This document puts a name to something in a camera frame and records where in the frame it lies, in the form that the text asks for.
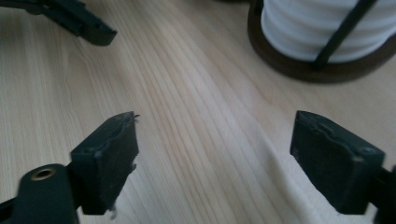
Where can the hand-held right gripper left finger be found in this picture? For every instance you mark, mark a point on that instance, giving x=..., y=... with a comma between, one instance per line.
x=106, y=161

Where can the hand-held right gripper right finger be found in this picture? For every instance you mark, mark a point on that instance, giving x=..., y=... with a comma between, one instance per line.
x=336, y=161

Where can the stack of white paper cups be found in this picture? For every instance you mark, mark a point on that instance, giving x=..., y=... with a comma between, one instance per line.
x=295, y=31

